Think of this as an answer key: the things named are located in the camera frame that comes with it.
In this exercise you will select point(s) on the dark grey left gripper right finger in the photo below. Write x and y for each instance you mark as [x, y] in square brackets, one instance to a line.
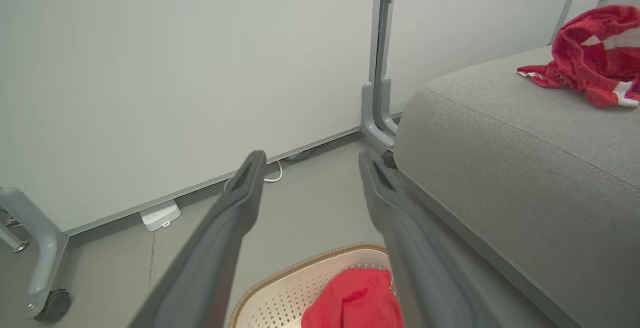
[415, 258]

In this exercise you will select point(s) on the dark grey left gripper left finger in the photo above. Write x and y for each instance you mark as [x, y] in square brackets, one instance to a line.
[210, 248]

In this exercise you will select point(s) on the red knit sweater white stripes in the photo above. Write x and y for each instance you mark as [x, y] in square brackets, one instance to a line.
[590, 57]

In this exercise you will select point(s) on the grey fabric sofa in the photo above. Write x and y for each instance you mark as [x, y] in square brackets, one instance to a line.
[525, 168]

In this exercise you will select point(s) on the plain red garment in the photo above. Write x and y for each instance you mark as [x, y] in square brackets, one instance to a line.
[350, 303]

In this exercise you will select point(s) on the white perforated laundry basket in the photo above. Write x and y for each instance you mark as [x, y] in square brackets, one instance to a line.
[280, 298]

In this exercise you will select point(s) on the small dark caster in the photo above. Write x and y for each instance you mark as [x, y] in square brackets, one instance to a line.
[389, 159]

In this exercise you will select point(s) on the grey partition foot with caster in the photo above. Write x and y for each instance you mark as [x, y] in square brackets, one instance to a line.
[45, 248]

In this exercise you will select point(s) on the black caster wheel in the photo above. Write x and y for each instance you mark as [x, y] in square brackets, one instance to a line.
[55, 306]

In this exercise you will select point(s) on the large white partition panel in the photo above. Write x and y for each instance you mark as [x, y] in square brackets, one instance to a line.
[175, 67]

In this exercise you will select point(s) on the silver metal leg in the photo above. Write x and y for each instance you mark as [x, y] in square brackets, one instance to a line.
[12, 238]

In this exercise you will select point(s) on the grey partition post foot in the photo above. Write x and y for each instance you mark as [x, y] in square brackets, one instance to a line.
[380, 112]

